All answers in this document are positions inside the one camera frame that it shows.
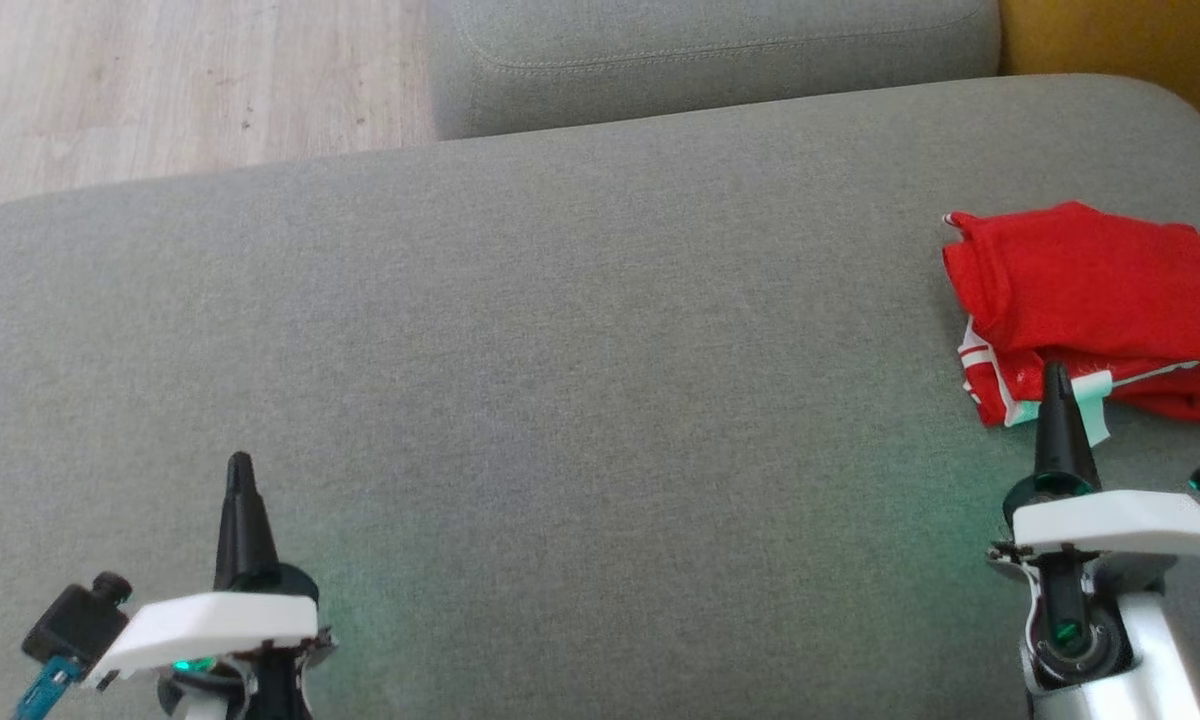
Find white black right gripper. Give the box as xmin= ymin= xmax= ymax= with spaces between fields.
xmin=988 ymin=362 xmax=1200 ymax=559

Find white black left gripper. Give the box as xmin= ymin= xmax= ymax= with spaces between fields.
xmin=85 ymin=452 xmax=320 ymax=687

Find red basketball jersey white sleeves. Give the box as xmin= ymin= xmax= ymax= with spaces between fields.
xmin=940 ymin=200 xmax=1200 ymax=449

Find teal plug black cable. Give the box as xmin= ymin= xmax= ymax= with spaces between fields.
xmin=12 ymin=655 xmax=83 ymax=720

